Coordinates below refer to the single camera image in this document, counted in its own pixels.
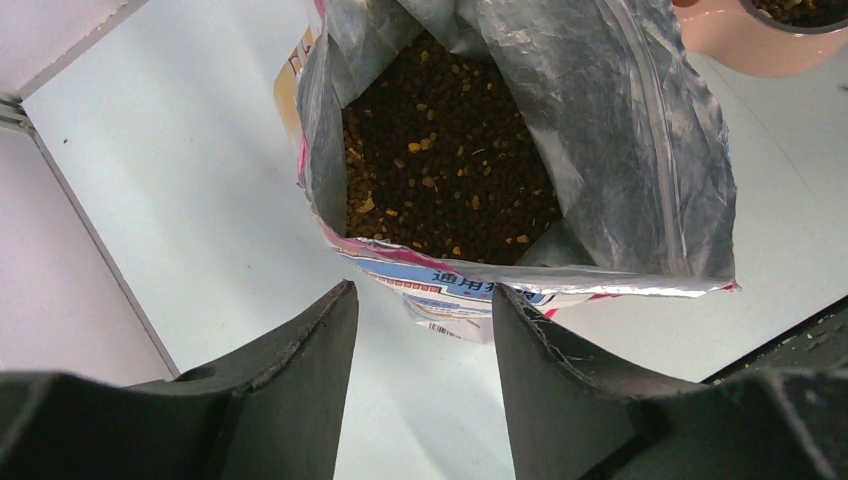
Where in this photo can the pink double pet feeder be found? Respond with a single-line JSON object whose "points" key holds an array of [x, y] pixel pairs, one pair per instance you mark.
{"points": [[743, 38]]}

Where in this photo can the brown pet food kibble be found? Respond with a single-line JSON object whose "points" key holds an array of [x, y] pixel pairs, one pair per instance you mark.
{"points": [[440, 160]]}

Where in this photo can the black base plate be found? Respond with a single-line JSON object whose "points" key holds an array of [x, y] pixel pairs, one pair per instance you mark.
{"points": [[819, 342]]}

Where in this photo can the kibble in near bowl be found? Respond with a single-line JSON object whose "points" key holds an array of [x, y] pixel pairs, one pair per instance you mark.
{"points": [[804, 13]]}

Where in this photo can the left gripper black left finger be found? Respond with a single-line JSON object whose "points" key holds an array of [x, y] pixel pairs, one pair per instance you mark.
{"points": [[271, 409]]}

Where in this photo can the near steel bowl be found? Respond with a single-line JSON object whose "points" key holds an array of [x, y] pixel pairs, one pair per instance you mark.
{"points": [[763, 19]]}

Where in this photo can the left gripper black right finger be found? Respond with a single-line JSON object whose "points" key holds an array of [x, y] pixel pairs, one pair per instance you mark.
{"points": [[577, 411]]}

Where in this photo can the colourful pet food bag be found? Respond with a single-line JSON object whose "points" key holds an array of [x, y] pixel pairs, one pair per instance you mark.
{"points": [[566, 149]]}

